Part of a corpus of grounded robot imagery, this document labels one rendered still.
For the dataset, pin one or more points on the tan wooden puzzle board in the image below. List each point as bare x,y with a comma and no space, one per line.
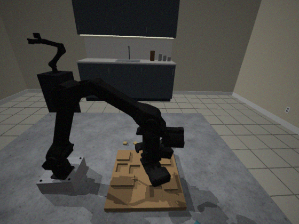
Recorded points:
130,189

